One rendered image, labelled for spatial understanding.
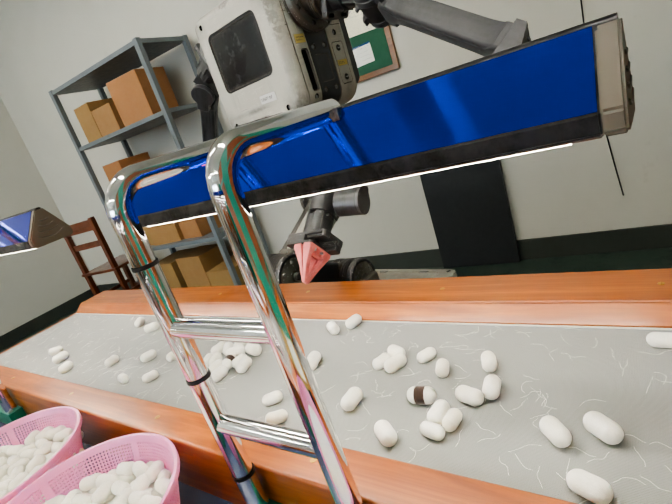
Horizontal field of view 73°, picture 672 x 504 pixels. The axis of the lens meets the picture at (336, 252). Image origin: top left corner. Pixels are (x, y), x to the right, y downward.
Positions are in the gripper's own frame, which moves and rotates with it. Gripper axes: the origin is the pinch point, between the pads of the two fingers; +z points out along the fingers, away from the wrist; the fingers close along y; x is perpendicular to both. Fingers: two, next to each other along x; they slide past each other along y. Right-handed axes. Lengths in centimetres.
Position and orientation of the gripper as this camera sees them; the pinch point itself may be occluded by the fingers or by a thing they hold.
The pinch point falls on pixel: (306, 279)
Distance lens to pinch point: 90.7
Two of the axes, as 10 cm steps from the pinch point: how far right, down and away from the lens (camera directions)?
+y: 7.8, -1.0, -6.2
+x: 5.9, 4.2, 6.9
